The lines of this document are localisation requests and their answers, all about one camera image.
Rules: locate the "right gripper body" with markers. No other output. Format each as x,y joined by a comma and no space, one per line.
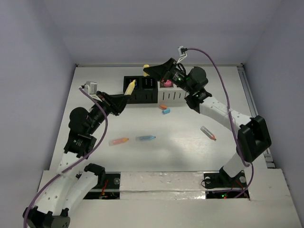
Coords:
177,76

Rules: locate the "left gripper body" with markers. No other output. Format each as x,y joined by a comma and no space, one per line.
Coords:
107,104

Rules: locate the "pink glue stick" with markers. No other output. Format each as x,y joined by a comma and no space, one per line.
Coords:
167,84

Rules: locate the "yellow pencil-shaped pen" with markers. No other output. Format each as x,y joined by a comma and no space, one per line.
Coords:
130,88

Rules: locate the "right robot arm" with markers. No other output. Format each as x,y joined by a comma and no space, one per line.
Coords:
250,133

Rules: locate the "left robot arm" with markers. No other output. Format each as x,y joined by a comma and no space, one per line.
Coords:
75,177

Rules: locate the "white double container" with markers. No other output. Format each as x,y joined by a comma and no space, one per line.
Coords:
171,95

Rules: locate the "black double container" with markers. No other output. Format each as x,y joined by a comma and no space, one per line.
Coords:
145,91

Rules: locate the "blue pen cap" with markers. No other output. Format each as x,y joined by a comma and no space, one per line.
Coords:
166,111

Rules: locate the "orange pencil-shaped pen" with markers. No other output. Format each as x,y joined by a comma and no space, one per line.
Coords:
118,141

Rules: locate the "blue pencil-shaped pen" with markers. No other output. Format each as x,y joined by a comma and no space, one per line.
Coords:
145,138

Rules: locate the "grey pencil-shaped pen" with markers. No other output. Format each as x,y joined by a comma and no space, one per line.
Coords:
208,133

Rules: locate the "silver foil tape strip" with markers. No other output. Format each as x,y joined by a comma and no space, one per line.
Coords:
181,185

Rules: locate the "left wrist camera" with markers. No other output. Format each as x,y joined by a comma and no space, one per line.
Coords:
90,88

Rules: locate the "aluminium rail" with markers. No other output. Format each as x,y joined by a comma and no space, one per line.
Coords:
253,110

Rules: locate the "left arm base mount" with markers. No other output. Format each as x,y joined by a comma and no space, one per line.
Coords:
109,189

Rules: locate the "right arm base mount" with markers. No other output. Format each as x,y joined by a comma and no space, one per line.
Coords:
218,186

